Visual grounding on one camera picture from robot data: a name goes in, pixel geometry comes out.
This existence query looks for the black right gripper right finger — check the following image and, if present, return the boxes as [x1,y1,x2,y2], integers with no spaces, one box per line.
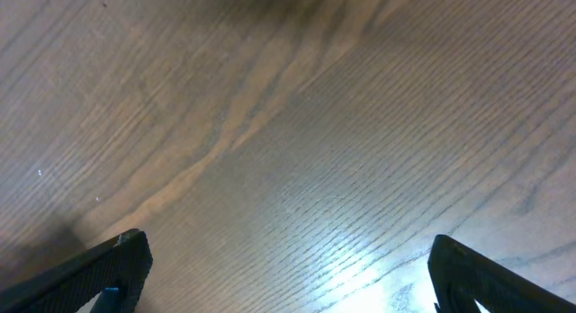
[427,235,575,313]

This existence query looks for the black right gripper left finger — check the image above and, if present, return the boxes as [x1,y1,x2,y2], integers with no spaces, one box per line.
[1,228,153,313]

